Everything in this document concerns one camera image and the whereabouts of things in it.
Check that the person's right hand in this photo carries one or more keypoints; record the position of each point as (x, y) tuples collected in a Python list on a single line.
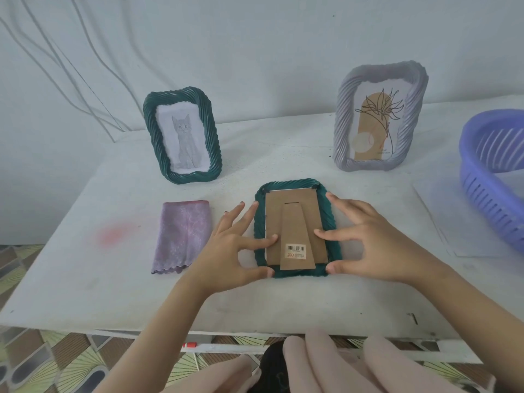
[(389, 253)]

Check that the person's left hand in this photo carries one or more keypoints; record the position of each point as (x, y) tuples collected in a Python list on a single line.
[(221, 261)]

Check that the purple cleaning cloth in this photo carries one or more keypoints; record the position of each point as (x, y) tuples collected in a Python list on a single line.
[(182, 237)]

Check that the purple plastic basket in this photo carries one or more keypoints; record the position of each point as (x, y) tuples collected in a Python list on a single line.
[(479, 200)]

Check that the person's left forearm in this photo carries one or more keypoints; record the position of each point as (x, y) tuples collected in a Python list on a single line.
[(155, 339)]

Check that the person's right forearm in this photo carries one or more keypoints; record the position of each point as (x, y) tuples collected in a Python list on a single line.
[(475, 315)]

